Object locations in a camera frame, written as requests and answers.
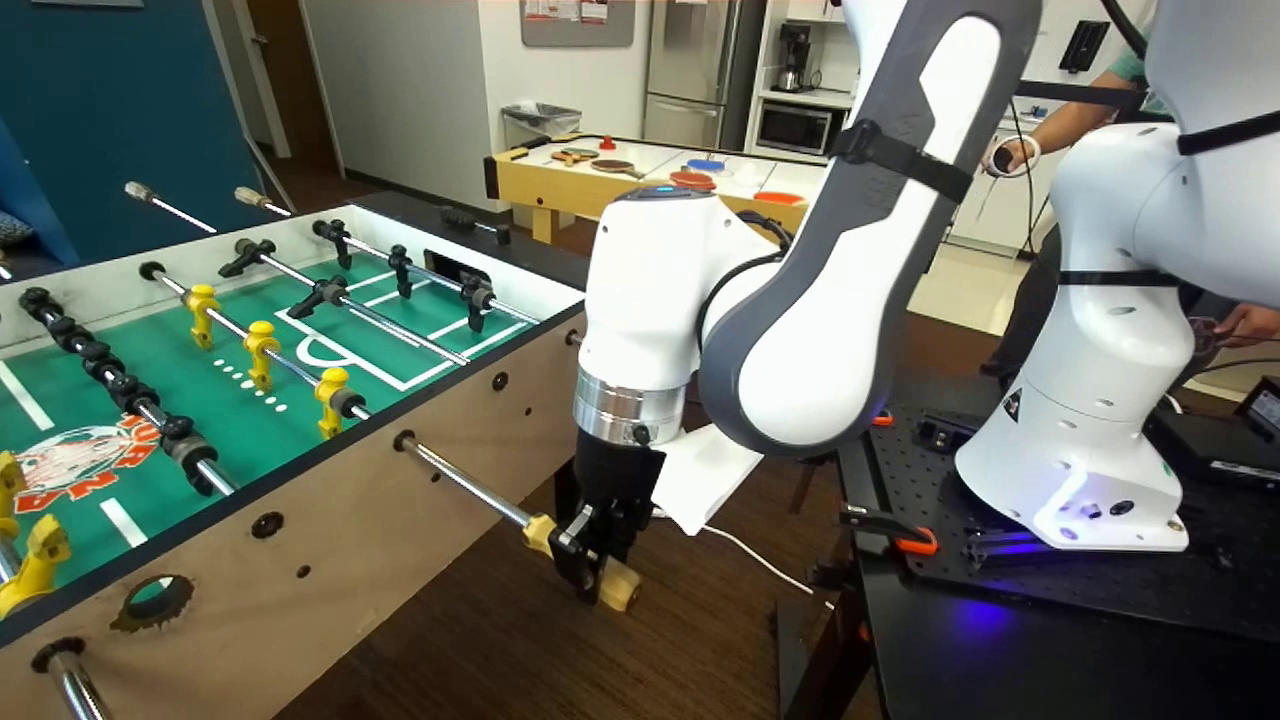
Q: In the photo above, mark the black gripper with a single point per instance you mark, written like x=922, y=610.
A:
x=600, y=502

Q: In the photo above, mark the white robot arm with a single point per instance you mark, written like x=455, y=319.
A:
x=709, y=350

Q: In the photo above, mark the orange black clamp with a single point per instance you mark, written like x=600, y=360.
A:
x=906, y=539

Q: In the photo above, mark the yellow air hockey table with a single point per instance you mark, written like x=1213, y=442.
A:
x=578, y=179

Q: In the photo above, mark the foosball table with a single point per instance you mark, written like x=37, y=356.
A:
x=299, y=350

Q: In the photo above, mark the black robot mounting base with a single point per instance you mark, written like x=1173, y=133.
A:
x=1001, y=627

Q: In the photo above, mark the microwave oven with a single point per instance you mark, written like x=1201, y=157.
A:
x=799, y=129

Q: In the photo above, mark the stainless refrigerator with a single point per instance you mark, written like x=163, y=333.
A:
x=691, y=74

